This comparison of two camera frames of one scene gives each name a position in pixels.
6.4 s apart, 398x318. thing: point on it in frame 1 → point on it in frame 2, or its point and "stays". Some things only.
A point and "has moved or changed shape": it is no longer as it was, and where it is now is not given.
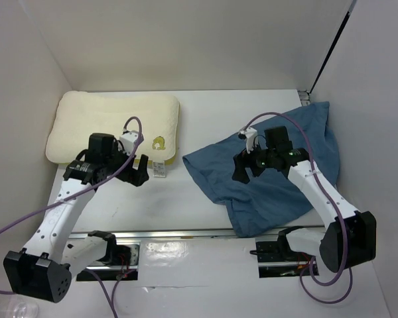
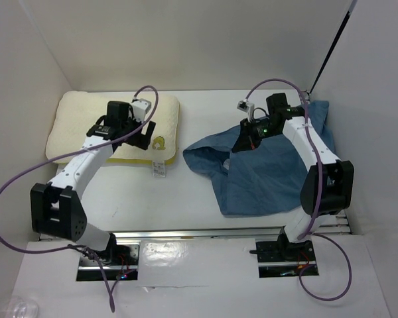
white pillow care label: [158, 169] stays
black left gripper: [136, 177] → [140, 140]
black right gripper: [241, 160] → [247, 140]
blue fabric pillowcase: [273, 197] has moved or changed shape
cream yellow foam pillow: [77, 114] stays
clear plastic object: [12, 307] stays
